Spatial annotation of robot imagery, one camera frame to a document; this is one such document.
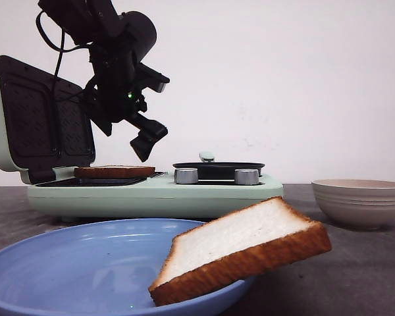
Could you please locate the cream ribbed bowl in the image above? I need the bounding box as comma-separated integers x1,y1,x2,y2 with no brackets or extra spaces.
312,179,395,229

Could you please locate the blue plate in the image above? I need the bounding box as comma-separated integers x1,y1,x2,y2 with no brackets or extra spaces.
0,219,253,315

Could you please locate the mint green breakfast maker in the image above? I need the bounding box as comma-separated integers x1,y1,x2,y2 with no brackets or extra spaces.
28,172,283,219

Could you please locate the silver control knob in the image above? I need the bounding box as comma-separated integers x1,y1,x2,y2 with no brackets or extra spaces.
174,168,199,184
234,169,259,186

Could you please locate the silver left control knob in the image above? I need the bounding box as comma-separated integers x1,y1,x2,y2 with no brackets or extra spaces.
174,168,199,184

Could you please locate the mint green hinged lid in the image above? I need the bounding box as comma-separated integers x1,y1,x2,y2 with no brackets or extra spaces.
0,55,95,184

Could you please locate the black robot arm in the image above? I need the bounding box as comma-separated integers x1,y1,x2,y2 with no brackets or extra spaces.
38,1,170,162

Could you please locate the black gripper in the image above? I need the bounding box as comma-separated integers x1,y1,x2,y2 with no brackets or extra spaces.
84,43,168,162

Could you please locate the silver right control knob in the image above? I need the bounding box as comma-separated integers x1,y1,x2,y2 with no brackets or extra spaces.
234,169,259,186

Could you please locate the black frying pan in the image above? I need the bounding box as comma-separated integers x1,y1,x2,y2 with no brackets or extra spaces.
172,151,265,180

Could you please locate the toast slice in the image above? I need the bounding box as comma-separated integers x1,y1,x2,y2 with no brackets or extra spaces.
74,165,155,179
149,197,332,306

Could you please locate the black cable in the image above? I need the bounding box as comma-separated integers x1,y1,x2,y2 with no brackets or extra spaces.
35,9,96,99

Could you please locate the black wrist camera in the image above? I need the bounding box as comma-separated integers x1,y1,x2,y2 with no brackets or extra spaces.
136,63,170,93

